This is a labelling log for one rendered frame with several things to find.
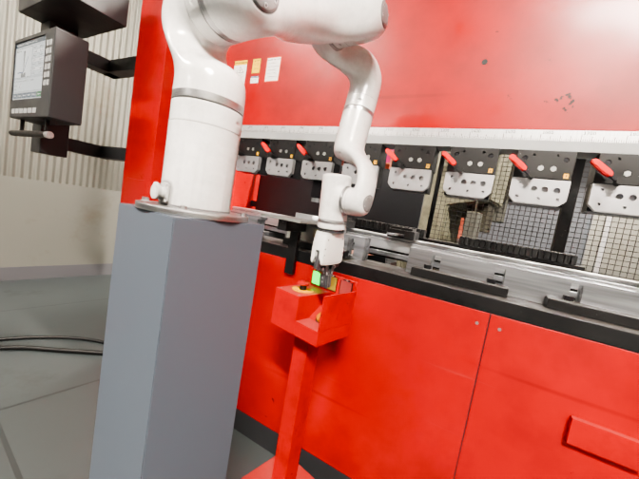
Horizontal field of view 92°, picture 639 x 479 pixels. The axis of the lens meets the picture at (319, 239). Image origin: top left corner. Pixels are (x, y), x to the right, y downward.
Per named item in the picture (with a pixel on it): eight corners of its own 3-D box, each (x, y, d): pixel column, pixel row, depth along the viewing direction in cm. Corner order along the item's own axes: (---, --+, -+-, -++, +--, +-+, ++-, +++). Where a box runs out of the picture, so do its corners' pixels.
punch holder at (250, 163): (234, 170, 156) (239, 137, 155) (245, 173, 164) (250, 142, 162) (256, 172, 149) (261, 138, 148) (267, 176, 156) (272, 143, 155)
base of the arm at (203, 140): (172, 217, 43) (189, 81, 42) (114, 201, 54) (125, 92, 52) (268, 225, 59) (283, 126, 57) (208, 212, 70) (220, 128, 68)
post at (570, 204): (506, 442, 164) (598, 52, 147) (505, 437, 169) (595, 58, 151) (516, 447, 162) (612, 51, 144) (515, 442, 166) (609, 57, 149)
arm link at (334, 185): (354, 221, 91) (329, 218, 97) (359, 176, 89) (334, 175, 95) (338, 221, 85) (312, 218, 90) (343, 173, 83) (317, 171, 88)
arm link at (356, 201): (400, 118, 88) (373, 221, 86) (353, 121, 98) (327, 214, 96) (387, 101, 81) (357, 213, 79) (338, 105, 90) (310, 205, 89)
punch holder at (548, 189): (507, 201, 99) (518, 148, 98) (506, 203, 106) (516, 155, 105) (565, 207, 92) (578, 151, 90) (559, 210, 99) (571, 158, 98)
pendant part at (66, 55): (9, 117, 150) (14, 39, 146) (40, 125, 160) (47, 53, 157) (47, 116, 127) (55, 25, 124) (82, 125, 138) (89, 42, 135)
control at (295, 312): (270, 322, 101) (279, 268, 99) (303, 315, 113) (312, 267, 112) (316, 347, 88) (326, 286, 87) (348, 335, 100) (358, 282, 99)
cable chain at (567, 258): (457, 243, 144) (459, 236, 144) (458, 243, 149) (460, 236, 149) (575, 265, 123) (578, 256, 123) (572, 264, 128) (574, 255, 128)
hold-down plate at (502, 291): (409, 275, 110) (411, 266, 110) (413, 273, 115) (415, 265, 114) (507, 297, 96) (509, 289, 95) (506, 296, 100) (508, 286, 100)
